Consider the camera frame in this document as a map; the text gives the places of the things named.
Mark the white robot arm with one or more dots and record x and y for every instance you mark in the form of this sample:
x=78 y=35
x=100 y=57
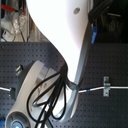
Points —
x=42 y=92

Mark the grey metal cable clip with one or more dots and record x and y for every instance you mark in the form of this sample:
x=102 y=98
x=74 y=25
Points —
x=106 y=85

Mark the blue connector tag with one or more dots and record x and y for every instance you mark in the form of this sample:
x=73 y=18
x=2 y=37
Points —
x=94 y=34

